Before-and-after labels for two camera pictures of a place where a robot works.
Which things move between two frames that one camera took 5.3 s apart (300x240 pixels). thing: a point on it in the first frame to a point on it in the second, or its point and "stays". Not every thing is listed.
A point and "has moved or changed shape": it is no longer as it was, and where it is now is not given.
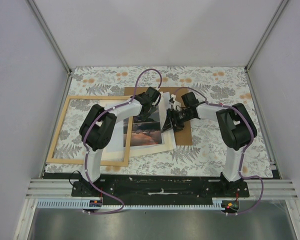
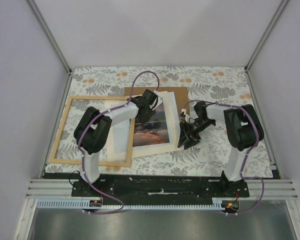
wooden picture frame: x=63 y=160 to x=64 y=114
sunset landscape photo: x=144 y=132 has moved or changed shape
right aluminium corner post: x=281 y=6 stays
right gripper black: x=176 y=125 to x=184 y=138
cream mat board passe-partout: x=117 y=152 has moved or changed shape
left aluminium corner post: x=38 y=16 stays
